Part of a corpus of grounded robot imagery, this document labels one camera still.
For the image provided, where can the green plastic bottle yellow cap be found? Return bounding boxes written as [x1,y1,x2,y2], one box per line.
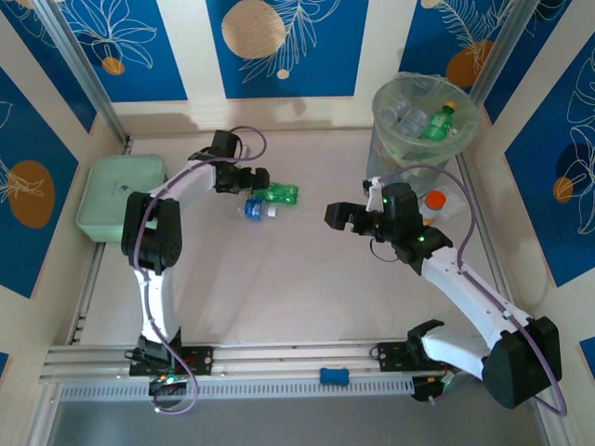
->
[417,101,459,140]
[250,181,300,206]

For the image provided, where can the clear bottle blue cap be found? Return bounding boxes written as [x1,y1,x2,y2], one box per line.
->
[399,109,429,136]

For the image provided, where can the translucent grey plastic bin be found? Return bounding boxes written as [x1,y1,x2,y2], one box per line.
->
[366,127,451,199]

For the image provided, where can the clear bin with green liner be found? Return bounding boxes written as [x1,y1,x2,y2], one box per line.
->
[373,72,480,168]

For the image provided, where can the squashed clear bottle blue label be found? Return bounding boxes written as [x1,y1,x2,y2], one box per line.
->
[237,197,279,221]

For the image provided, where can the orange cap pill bottle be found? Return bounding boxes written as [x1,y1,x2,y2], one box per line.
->
[420,190,447,227]

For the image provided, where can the clear plastic cup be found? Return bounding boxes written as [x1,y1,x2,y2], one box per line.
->
[436,185,467,222]

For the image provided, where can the mint green zip pouch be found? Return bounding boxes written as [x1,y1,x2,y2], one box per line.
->
[75,153,168,243]

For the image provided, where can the blue bone-shaped object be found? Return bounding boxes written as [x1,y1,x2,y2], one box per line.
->
[319,366,350,386]

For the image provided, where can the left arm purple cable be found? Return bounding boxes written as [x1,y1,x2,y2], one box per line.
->
[131,125,267,415]

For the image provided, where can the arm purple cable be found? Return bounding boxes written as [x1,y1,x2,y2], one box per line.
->
[369,164,568,417]
[131,125,267,415]

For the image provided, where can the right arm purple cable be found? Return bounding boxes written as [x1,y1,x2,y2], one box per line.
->
[369,164,568,417]

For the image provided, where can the aluminium frame rail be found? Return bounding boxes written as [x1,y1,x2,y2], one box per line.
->
[40,342,489,383]

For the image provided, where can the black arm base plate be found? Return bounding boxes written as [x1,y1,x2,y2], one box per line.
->
[128,346,215,378]
[377,341,462,373]

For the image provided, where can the grey slotted cable duct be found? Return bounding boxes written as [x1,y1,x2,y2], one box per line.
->
[59,376,416,401]

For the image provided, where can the aluminium corner post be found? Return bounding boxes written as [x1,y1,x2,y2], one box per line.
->
[468,0,545,108]
[32,0,132,145]

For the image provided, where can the black base electronics bracket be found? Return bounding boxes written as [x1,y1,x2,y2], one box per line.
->
[147,374,190,411]
[411,374,459,406]

